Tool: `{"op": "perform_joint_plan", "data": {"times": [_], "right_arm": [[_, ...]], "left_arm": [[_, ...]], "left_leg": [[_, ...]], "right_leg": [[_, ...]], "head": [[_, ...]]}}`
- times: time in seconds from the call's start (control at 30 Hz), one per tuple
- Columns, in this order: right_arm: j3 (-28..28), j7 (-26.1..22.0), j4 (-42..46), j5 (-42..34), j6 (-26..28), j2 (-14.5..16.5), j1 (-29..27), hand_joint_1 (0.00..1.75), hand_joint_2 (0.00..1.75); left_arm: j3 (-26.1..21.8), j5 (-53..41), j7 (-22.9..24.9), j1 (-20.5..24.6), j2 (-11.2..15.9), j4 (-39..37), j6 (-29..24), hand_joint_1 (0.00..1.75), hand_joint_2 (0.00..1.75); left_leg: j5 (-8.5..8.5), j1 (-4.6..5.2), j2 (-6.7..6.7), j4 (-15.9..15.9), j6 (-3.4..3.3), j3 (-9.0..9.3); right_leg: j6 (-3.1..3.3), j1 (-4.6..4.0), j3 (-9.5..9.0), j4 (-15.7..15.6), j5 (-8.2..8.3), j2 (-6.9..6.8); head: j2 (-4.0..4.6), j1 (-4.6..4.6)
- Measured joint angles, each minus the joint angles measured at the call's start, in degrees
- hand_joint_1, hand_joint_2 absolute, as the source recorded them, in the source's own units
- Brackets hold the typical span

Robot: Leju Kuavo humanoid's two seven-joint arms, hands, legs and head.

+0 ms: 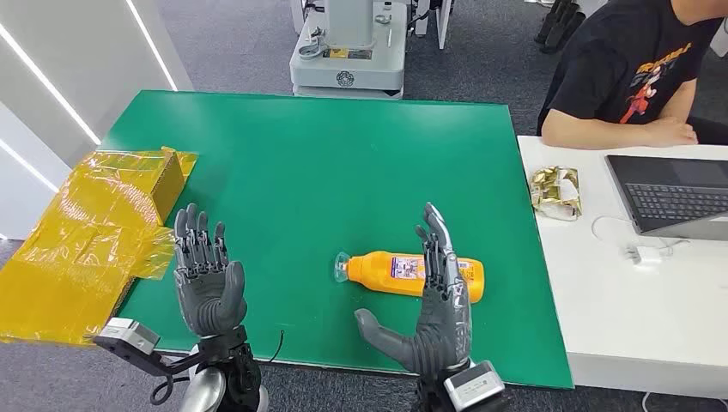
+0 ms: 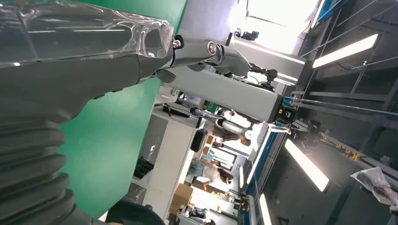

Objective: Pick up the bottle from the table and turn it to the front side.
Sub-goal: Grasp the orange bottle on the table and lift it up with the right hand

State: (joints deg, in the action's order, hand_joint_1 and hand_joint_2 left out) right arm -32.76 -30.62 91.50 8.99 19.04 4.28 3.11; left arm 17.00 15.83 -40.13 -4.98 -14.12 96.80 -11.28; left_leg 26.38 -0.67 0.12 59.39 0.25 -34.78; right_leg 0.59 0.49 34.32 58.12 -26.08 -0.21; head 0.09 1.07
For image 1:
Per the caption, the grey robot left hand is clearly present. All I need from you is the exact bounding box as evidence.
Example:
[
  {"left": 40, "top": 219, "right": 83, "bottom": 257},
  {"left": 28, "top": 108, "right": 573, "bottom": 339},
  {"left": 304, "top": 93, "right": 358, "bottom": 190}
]
[{"left": 172, "top": 203, "right": 249, "bottom": 339}]

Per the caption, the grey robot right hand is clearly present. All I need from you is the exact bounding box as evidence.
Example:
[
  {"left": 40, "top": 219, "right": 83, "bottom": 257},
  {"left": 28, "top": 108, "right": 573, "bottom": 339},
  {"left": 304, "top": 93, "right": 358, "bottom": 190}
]
[{"left": 353, "top": 202, "right": 474, "bottom": 379}]

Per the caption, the person's right hand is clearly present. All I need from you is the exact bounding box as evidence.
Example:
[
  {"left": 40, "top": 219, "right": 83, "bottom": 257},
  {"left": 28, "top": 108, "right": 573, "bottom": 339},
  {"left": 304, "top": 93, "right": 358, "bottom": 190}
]
[{"left": 645, "top": 116, "right": 700, "bottom": 149}]

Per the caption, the orange plastic bottle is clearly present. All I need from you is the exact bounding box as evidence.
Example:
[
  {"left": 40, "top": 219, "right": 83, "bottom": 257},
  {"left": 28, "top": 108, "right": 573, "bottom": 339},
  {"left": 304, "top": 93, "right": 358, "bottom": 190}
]
[{"left": 333, "top": 251, "right": 486, "bottom": 305}]

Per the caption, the dark grey laptop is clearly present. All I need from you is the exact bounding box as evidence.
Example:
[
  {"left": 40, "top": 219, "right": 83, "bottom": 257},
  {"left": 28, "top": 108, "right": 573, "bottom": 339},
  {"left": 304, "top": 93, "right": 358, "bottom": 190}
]
[{"left": 604, "top": 154, "right": 728, "bottom": 242}]

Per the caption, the person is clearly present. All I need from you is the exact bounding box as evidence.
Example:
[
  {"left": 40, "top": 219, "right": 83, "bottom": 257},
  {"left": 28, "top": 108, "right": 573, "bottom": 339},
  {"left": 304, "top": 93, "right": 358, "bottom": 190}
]
[{"left": 536, "top": 0, "right": 728, "bottom": 151}]

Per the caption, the white power adapter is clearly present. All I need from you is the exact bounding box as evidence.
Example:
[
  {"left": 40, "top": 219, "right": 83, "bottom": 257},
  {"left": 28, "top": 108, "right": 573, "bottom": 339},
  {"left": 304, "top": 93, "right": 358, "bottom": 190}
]
[{"left": 625, "top": 244, "right": 664, "bottom": 267}]

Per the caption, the crumpled gold foil wrapper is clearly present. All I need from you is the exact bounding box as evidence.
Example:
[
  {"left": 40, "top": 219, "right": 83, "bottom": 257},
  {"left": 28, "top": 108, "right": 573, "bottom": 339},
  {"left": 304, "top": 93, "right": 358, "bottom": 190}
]
[{"left": 529, "top": 165, "right": 584, "bottom": 222}]

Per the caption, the yellow taped cardboard box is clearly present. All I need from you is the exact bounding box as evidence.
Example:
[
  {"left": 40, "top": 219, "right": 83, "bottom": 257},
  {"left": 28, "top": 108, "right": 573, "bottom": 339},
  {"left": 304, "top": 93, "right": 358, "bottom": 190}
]
[{"left": 0, "top": 146, "right": 199, "bottom": 347}]

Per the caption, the black chair base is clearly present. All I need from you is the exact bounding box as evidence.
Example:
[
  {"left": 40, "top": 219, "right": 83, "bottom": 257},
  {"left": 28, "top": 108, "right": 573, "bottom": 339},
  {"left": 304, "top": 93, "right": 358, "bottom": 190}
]
[{"left": 533, "top": 0, "right": 587, "bottom": 56}]

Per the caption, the green table mat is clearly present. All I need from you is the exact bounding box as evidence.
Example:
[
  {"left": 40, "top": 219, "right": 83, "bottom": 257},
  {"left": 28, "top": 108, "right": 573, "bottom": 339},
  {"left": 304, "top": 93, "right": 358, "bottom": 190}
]
[{"left": 99, "top": 89, "right": 575, "bottom": 391}]

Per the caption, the white table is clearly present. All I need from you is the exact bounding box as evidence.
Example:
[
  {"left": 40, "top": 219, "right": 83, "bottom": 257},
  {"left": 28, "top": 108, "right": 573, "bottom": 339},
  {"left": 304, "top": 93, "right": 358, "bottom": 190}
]
[{"left": 516, "top": 135, "right": 728, "bottom": 400}]

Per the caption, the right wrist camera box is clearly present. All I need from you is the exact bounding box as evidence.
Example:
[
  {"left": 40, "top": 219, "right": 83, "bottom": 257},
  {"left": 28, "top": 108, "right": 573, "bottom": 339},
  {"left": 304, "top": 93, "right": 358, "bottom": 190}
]
[{"left": 442, "top": 360, "right": 507, "bottom": 412}]

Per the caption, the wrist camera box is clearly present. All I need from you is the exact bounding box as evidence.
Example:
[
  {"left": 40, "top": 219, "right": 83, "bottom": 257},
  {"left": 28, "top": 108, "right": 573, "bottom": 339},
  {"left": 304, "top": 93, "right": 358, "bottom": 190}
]
[
  {"left": 442, "top": 360, "right": 507, "bottom": 412},
  {"left": 92, "top": 317, "right": 200, "bottom": 378}
]

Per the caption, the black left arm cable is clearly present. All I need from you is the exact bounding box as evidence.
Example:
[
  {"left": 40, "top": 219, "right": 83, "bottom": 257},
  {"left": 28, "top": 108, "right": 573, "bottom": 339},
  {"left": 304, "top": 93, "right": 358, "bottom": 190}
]
[{"left": 267, "top": 330, "right": 286, "bottom": 365}]

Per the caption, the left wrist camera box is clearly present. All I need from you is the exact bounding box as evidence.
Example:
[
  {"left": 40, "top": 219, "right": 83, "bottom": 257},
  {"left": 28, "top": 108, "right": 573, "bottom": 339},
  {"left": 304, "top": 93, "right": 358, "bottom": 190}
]
[{"left": 92, "top": 317, "right": 200, "bottom": 378}]

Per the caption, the thin white cable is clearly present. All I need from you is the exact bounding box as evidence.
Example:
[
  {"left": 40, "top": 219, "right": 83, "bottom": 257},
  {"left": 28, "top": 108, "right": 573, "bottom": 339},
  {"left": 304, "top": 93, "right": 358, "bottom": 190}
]
[{"left": 590, "top": 214, "right": 692, "bottom": 257}]

